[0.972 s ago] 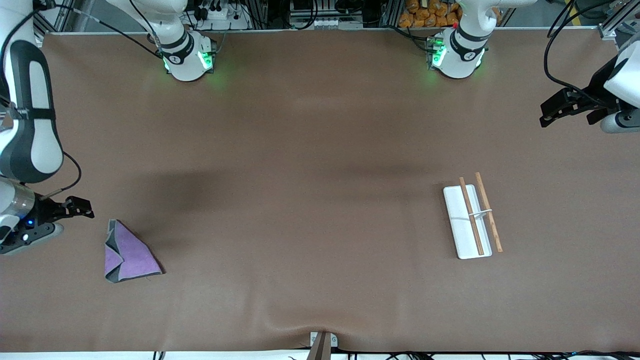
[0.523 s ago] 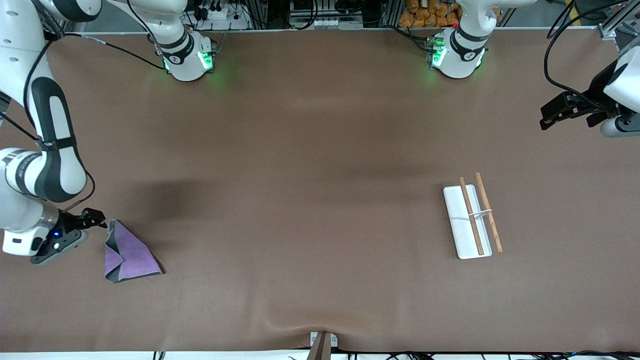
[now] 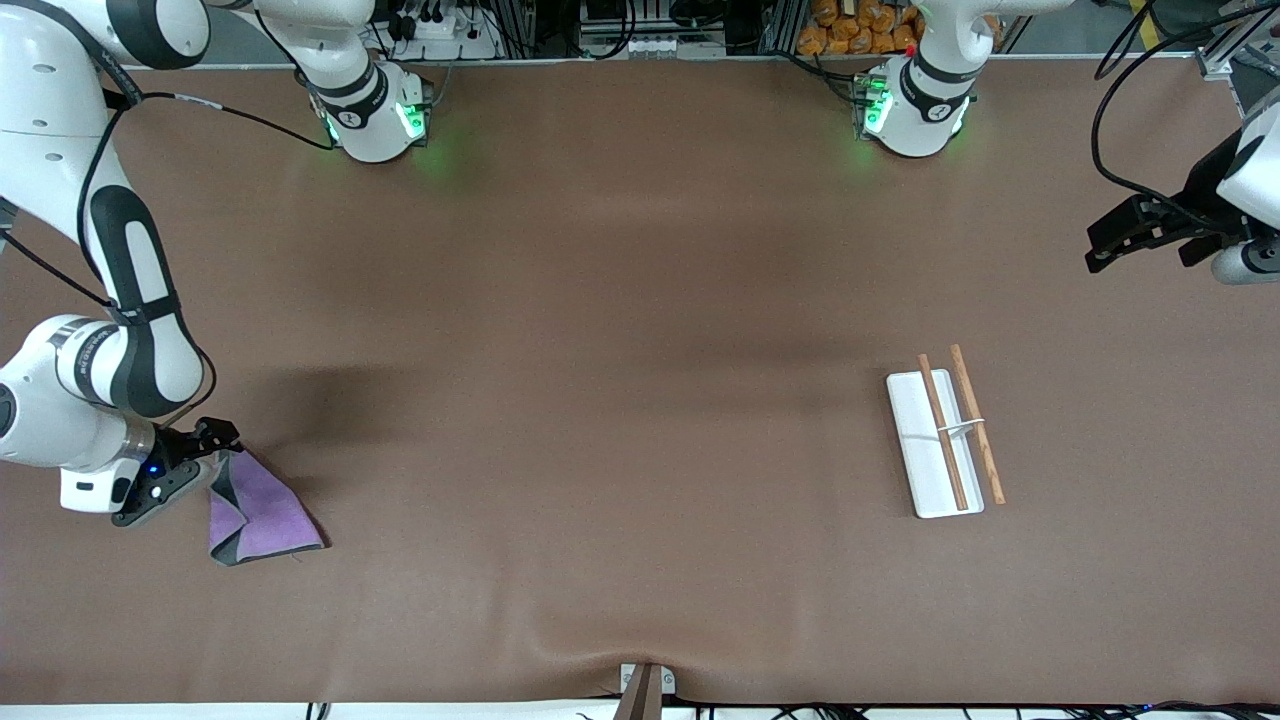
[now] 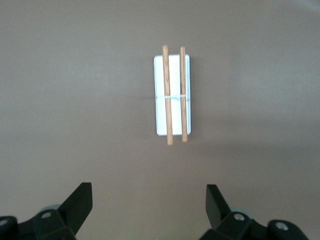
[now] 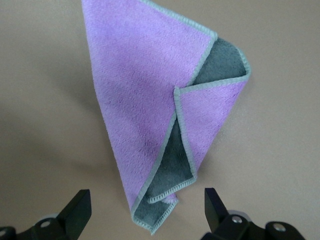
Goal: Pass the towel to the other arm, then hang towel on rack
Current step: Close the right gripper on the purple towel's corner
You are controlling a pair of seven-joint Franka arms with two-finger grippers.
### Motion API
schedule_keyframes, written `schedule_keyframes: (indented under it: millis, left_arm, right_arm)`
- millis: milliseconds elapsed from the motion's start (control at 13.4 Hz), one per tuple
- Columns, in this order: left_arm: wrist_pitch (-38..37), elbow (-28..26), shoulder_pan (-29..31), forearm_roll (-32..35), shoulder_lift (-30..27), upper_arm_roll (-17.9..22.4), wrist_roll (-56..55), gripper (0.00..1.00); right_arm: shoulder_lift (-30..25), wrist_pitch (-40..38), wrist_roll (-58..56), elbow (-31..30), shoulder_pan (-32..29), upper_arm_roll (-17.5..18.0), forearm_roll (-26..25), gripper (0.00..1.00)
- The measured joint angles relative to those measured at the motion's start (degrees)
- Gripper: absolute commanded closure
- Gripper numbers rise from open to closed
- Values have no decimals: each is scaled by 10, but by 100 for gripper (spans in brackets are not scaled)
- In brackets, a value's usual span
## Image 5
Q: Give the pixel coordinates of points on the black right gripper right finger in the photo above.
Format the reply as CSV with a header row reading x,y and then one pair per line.
x,y
220,215

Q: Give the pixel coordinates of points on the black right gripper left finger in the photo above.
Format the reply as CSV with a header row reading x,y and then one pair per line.
x,y
72,217

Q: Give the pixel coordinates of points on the purple and grey microfibre towel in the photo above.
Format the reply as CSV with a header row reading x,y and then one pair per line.
x,y
140,100

